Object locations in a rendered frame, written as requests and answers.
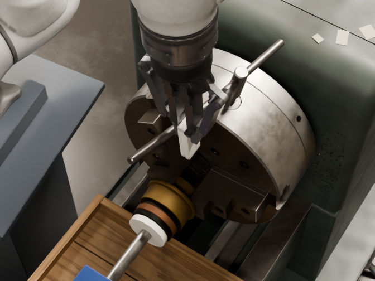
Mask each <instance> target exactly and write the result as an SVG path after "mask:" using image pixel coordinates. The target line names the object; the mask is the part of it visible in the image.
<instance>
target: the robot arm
mask: <svg viewBox="0 0 375 281"><path fill-rule="evenodd" d="M223 1H224V0H131V2H132V4H133V5H134V7H135V8H136V10H137V18H138V23H139V25H140V32H141V40H142V44H143V47H144V49H145V50H146V52H147V53H146V54H145V55H144V57H143V58H142V59H141V60H140V61H139V63H138V64H137V65H136V66H137V68H138V69H139V71H140V72H141V74H142V75H143V76H144V78H145V81H146V83H147V85H148V88H149V90H150V92H151V95H152V97H153V100H154V102H155V104H156V107H157V110H158V112H159V114H160V115H161V116H163V117H166V116H168V117H170V121H171V123H172V124H173V125H174V131H175V134H176V135H178V136H179V143H180V151H181V155H182V156H183V157H185V158H186V159H191V157H192V156H193V155H194V153H195V152H196V151H197V149H198V148H199V147H200V140H201V139H202V137H205V136H206V135H207V133H208V132H209V131H210V130H211V128H212V127H213V125H214V124H215V122H216V120H217V117H218V115H219V112H220V110H221V108H222V107H223V105H224V104H225V103H226V102H227V100H228V99H229V97H230V96H231V95H232V92H231V91H230V90H229V89H227V88H224V89H222V90H221V89H220V88H218V87H217V86H216V85H215V84H214V83H215V78H214V76H213V74H212V72H211V67H212V63H213V48H214V46H215V45H216V44H217V41H218V13H219V8H218V4H221V3H222V2H223ZM79 4H80V0H0V119H1V118H2V117H3V115H4V114H5V112H6V111H7V110H8V108H9V107H10V106H11V104H12V103H13V102H14V101H16V100H17V99H18V98H19V97H20V96H21V95H22V91H21V88H20V87H19V86H18V85H16V84H9V83H5V82H2V81H1V80H2V78H3V77H4V76H5V74H6V73H7V72H8V70H9V69H10V68H11V67H12V66H13V65H14V64H16V63H17V62H19V61H20V60H22V59H24V58H25V57H27V56H29V55H30V54H32V53H33V52H35V51H36V50H38V49H39V48H40V47H42V46H43V45H44V44H46V43H47V42H49V41H50V40H51V39H52V38H54V37H55V36H56V35H57V34H58V33H59V32H61V31H62V30H63V29H64V28H65V27H66V26H67V25H68V24H69V22H70V21H71V20H72V18H73V17H74V15H75V13H76V11H77V9H78V7H79ZM206 92H208V93H209V96H208V98H209V100H208V101H207V102H208V104H209V105H208V106H207V107H206V110H205V113H204V112H203V93H206ZM165 101H166V103H165Z"/></svg>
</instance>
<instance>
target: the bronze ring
mask: <svg viewBox="0 0 375 281"><path fill-rule="evenodd" d="M194 192H195V188H193V186H192V185H191V184H190V183H189V182H188V181H187V180H185V179H184V178H182V177H180V176H179V177H178V179H177V180H176V181H175V183H174V184H173V185H172V184H170V183H168V182H165V181H162V180H152V181H150V182H149V184H148V190H147V191H146V192H145V193H144V195H143V196H142V197H141V198H140V204H139V205H138V206H137V208H136V209H135V211H134V213H133V215H135V214H141V215H144V216H147V217H148V218H150V219H151V220H153V221H154V222H156V223H157V224H158V225H160V226H161V227H162V229H163V230H164V231H165V233H166V235H167V242H168V241H170V239H171V238H173V236H174V235H175V234H176V232H177V231H180V230H181V229H182V228H183V227H184V225H185V224H186V223H187V221H188V220H189V219H192V218H194V216H195V215H196V209H195V206H194V204H193V203H192V202H191V200H190V199H189V198H190V197H191V195H192V194H193V193H194ZM133 215H132V216H133Z"/></svg>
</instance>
